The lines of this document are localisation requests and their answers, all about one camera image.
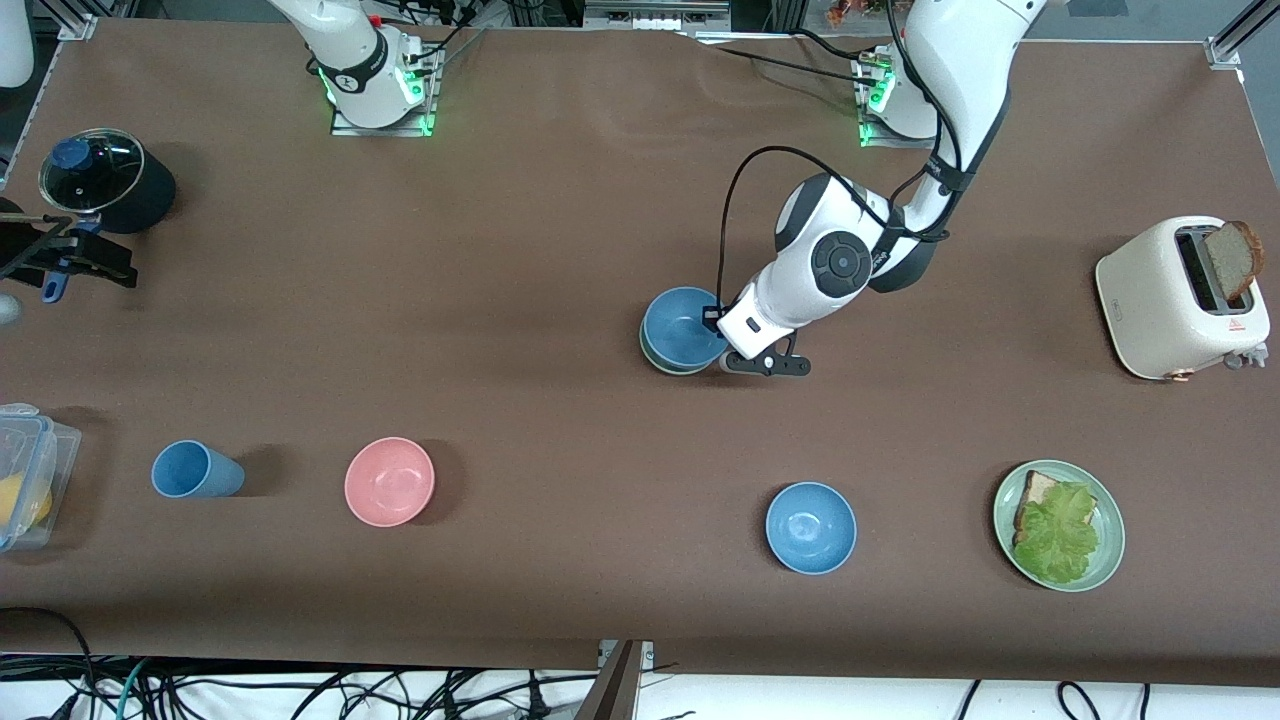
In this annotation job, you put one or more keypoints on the blue bowl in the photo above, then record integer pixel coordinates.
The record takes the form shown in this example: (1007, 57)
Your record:
(675, 325)
(810, 528)

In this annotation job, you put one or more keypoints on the green bowl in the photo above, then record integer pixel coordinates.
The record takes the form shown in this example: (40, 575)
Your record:
(668, 370)

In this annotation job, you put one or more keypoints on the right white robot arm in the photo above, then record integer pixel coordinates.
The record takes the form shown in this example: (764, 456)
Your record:
(350, 70)

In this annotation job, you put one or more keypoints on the pink bowl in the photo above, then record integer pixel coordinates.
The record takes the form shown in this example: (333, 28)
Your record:
(390, 482)

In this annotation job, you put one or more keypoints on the glass lid blue knob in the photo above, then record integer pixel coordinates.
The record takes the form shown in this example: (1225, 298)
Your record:
(95, 170)

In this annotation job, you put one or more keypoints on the clear plastic container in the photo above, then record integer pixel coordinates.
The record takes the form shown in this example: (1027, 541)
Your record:
(62, 450)

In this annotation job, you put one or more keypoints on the blue cup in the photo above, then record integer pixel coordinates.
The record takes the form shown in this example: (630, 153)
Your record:
(195, 470)

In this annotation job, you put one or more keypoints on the yellow fruit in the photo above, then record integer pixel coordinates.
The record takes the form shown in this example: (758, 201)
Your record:
(20, 500)

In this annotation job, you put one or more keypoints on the brown table cloth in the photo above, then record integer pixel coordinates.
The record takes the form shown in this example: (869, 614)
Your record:
(450, 250)

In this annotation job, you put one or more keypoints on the orange red background object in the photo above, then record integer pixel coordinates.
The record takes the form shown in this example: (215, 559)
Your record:
(840, 12)

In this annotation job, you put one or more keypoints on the bread slice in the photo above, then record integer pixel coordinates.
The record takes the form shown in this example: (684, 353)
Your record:
(1040, 490)

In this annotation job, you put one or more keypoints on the green lettuce leaf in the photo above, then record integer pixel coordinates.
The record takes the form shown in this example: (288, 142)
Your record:
(1055, 540)

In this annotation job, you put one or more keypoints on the cream white toaster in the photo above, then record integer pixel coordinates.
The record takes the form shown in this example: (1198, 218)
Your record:
(1150, 310)

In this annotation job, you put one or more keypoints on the dark metal bar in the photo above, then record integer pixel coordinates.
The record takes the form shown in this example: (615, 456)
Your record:
(610, 695)

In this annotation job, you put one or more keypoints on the green plate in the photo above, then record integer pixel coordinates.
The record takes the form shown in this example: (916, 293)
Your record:
(1108, 540)

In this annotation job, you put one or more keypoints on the brown toast slice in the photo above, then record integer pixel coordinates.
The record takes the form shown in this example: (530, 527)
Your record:
(1232, 260)

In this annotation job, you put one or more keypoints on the aluminium corner bracket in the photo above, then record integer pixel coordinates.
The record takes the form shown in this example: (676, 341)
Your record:
(78, 27)
(1225, 50)

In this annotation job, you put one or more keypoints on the aluminium frame profile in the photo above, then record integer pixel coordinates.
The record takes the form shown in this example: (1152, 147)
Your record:
(650, 18)

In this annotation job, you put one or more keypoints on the metal bracket plate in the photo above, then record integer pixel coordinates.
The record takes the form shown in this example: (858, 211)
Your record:
(648, 655)

